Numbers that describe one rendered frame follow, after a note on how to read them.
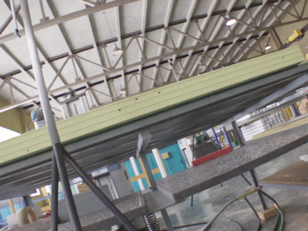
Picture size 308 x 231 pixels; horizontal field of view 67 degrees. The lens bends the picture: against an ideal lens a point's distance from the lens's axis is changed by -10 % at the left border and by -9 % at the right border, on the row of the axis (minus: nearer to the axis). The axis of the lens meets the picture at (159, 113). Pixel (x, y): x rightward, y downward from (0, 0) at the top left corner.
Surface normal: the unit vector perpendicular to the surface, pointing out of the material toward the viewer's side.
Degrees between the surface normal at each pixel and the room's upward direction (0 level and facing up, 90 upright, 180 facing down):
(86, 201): 90
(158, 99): 90
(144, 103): 90
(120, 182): 90
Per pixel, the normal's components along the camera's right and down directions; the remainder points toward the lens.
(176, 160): 0.10, -0.22
